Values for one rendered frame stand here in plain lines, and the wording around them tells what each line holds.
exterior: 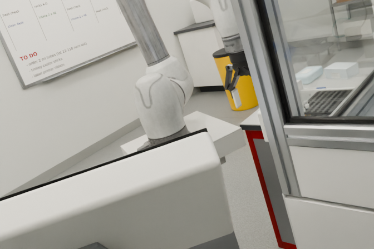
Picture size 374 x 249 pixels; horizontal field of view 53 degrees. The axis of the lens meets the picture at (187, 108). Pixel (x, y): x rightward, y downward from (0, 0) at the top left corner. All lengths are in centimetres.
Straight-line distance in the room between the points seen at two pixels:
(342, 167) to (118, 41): 403
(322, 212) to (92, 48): 383
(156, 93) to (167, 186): 92
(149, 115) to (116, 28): 325
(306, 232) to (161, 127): 73
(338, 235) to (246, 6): 43
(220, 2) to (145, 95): 41
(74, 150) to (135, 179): 384
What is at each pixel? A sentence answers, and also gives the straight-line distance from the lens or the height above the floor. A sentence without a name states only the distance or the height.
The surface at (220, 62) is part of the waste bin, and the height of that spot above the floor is 57.
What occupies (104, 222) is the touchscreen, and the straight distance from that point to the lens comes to 48.
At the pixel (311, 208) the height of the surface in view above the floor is 92.
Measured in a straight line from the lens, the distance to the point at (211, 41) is 471.
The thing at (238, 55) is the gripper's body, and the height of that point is 110.
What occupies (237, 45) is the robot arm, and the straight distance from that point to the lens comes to 126.
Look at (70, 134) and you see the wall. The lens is 422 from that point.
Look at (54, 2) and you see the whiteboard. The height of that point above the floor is 165.
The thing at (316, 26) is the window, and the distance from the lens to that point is 59.
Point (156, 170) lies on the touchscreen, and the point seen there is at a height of 118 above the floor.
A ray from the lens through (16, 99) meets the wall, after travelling 400.
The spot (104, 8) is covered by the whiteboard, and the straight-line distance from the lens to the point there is 451.
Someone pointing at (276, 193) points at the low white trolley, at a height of 41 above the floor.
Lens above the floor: 135
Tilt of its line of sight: 17 degrees down
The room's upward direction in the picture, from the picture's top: 18 degrees counter-clockwise
